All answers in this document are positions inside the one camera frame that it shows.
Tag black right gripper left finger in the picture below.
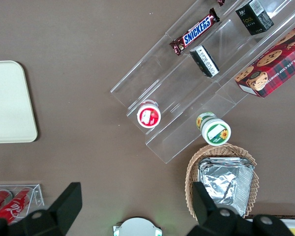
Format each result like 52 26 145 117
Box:
0 181 83 236

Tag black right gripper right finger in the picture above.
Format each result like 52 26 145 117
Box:
189 181 295 236

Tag light wicker basket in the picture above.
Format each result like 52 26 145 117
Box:
185 144 260 219

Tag cream plastic tray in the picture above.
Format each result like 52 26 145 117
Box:
0 60 38 143

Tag clear acrylic bottle rack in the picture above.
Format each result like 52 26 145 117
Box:
0 183 45 222

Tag silver foil packets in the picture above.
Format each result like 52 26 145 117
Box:
198 157 255 218

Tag green lid sunflower cup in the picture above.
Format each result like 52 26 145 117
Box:
196 112 232 146

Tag red lid yogurt cup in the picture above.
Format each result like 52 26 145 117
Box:
137 99 162 128

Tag clear acrylic stepped shelf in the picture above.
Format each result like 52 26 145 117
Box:
110 0 295 165

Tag black carton with white label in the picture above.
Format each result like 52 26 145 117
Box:
189 45 221 79

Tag red tartan cookie box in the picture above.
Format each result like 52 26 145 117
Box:
235 20 295 98

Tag black carton with green print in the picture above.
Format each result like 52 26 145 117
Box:
235 0 275 36

